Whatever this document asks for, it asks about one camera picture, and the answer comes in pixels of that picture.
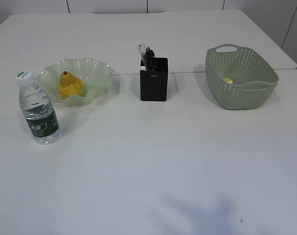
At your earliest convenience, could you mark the black pen across ruler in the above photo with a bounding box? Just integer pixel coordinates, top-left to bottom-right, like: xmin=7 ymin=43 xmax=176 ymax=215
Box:
xmin=145 ymin=47 xmax=154 ymax=71

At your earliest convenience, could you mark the black pen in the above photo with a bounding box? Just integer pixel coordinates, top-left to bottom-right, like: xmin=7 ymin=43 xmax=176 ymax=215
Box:
xmin=150 ymin=50 xmax=156 ymax=71
xmin=147 ymin=48 xmax=156 ymax=71

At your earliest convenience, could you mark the clear plastic ruler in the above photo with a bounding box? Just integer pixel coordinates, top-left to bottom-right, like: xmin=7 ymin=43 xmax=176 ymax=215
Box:
xmin=137 ymin=43 xmax=148 ymax=70

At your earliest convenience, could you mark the yellow pear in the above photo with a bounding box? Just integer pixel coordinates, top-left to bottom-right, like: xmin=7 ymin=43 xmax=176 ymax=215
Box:
xmin=58 ymin=71 xmax=84 ymax=99

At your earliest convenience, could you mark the clear water bottle green label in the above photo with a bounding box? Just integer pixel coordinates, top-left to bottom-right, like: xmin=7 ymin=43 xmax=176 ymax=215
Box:
xmin=16 ymin=70 xmax=61 ymax=144

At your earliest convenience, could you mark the black square pen holder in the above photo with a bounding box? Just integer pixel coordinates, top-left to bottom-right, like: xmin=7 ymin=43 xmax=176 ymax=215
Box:
xmin=140 ymin=57 xmax=168 ymax=102

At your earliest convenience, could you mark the green wavy glass plate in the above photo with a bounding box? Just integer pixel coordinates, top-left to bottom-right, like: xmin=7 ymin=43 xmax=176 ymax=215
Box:
xmin=37 ymin=58 xmax=114 ymax=107

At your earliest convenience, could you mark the green woven plastic basket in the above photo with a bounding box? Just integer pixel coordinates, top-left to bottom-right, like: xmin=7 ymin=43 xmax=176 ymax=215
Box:
xmin=205 ymin=44 xmax=279 ymax=110

